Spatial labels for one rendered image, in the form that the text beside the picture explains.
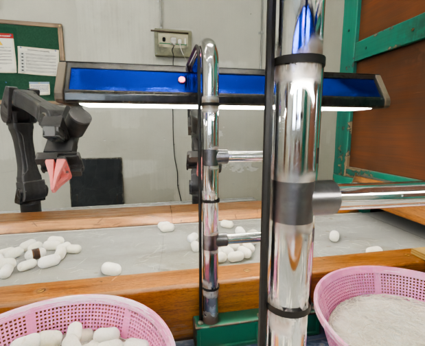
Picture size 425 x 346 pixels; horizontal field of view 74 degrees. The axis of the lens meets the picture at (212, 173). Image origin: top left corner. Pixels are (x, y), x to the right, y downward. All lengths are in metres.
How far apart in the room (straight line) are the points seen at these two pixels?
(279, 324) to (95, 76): 0.46
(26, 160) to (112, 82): 0.65
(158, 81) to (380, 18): 0.71
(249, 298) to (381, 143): 0.63
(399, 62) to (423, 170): 0.29
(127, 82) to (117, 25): 2.29
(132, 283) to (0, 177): 2.54
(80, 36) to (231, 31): 1.30
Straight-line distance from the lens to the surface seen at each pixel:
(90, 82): 0.53
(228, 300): 0.48
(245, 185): 2.87
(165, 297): 0.46
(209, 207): 0.39
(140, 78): 0.52
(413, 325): 0.51
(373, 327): 0.48
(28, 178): 1.12
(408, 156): 0.89
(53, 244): 0.71
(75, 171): 0.82
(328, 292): 0.50
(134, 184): 2.71
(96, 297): 0.45
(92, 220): 0.82
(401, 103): 0.91
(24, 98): 1.05
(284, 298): 0.17
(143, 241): 0.69
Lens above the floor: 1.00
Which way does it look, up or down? 9 degrees down
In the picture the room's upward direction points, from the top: straight up
